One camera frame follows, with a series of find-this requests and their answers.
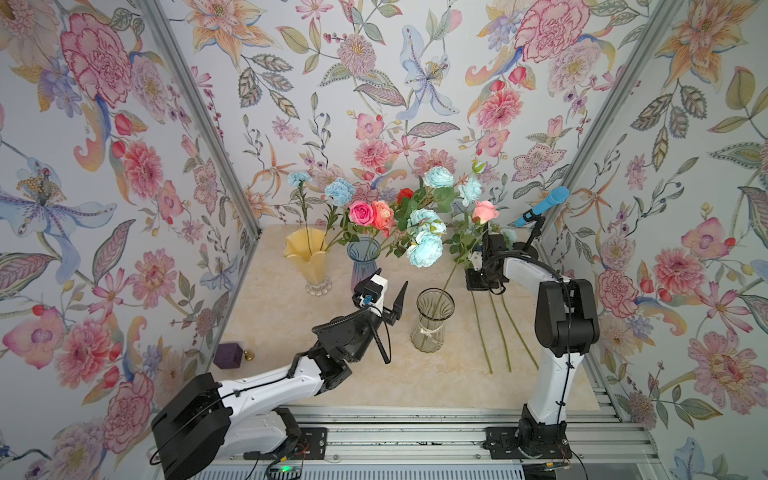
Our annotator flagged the clear glass vase with twine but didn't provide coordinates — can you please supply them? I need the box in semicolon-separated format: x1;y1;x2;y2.
410;288;455;353

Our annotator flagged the purple blue glass vase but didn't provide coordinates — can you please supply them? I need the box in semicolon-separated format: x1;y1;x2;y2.
347;237;381;290

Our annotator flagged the coral red rose stem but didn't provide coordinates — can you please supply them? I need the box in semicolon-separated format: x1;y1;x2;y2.
372;201;395;238

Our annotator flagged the magenta pink rose stem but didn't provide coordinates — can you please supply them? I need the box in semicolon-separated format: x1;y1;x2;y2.
324;201;376;250

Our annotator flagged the small red rose stem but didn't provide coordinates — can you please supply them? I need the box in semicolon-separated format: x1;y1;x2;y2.
397;188;414;205

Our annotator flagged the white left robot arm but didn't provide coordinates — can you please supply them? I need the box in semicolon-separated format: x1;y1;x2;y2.
149;272;407;479

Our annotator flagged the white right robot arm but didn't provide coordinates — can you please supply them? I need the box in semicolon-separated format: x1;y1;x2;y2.
466;233;600;461

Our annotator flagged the yellow fluted glass vase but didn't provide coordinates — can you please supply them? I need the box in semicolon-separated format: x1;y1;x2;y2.
283;227;333;296

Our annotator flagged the light pink rose stem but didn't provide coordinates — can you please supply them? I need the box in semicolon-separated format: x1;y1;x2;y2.
438;200;499;300

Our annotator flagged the blue microphone on black stand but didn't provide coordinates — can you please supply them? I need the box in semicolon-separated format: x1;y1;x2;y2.
514;186;570;258

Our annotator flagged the small purple box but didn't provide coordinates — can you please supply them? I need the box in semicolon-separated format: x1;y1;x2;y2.
213;342;254;370

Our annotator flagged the blue carnation stem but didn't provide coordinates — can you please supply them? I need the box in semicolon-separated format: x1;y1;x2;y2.
288;172;359;255

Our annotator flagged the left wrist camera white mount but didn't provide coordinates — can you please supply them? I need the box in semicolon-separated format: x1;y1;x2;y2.
352;268;387;308

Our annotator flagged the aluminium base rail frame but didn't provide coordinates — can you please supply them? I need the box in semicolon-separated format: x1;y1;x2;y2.
146;403;667;480

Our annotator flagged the aluminium corner frame post right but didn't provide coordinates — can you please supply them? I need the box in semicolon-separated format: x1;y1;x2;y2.
540;1;681;250

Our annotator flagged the aluminium corner frame post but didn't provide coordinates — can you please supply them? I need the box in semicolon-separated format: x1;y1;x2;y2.
137;0;261;239
540;1;681;250

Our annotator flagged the aluminium corner frame post left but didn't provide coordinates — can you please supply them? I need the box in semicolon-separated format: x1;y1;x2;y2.
137;0;261;239

